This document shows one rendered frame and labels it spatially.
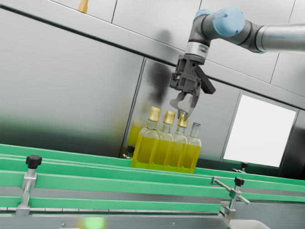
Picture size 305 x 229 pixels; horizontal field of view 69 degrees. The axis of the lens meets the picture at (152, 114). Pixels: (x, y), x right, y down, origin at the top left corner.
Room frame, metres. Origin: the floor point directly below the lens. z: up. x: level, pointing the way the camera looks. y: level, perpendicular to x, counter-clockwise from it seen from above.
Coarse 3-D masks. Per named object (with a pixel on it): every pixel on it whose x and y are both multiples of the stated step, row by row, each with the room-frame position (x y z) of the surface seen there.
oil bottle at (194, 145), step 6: (192, 138) 0.77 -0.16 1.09; (198, 138) 0.79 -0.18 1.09; (192, 144) 0.77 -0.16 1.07; (198, 144) 0.78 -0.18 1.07; (186, 150) 0.77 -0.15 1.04; (192, 150) 0.77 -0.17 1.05; (198, 150) 0.78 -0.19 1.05; (186, 156) 0.76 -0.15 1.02; (192, 156) 0.77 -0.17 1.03; (186, 162) 0.76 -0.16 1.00; (192, 162) 0.77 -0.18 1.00; (186, 168) 0.77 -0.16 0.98; (192, 168) 0.78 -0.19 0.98
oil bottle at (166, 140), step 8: (160, 136) 0.72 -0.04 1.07; (168, 136) 0.73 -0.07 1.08; (160, 144) 0.72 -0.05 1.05; (168, 144) 0.73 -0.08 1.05; (160, 152) 0.72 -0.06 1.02; (168, 152) 0.73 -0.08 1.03; (160, 160) 0.72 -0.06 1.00; (168, 160) 0.74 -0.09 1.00; (152, 168) 0.72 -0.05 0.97; (160, 168) 0.73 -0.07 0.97
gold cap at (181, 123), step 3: (180, 114) 0.77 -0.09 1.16; (183, 114) 0.76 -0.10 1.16; (180, 117) 0.77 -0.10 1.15; (183, 117) 0.76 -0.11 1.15; (180, 120) 0.76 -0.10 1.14; (186, 120) 0.76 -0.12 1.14; (177, 123) 0.77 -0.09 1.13; (180, 123) 0.76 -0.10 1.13; (183, 123) 0.76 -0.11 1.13; (186, 123) 0.76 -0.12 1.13; (180, 126) 0.76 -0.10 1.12; (183, 126) 0.76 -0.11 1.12; (186, 126) 0.76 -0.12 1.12
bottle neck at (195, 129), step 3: (195, 123) 0.79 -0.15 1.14; (198, 123) 0.80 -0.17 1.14; (192, 126) 0.79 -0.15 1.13; (195, 126) 0.78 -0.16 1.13; (198, 126) 0.78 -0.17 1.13; (192, 129) 0.79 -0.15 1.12; (195, 129) 0.78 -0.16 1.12; (198, 129) 0.79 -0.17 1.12; (192, 132) 0.79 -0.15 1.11; (195, 132) 0.78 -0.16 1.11; (198, 132) 0.79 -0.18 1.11; (192, 135) 0.78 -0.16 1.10; (195, 135) 0.78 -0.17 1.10
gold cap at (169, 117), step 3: (168, 111) 0.74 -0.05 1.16; (171, 111) 0.73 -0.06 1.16; (165, 114) 0.75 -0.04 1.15; (168, 114) 0.74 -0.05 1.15; (171, 114) 0.73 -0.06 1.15; (174, 114) 0.74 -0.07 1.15; (165, 117) 0.74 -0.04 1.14; (168, 117) 0.73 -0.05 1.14; (171, 117) 0.73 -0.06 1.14; (174, 117) 0.74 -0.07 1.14; (165, 120) 0.74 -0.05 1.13; (168, 120) 0.73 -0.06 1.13; (171, 120) 0.74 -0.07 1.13; (165, 123) 0.74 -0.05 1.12; (168, 123) 0.73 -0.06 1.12; (171, 123) 0.74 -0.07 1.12
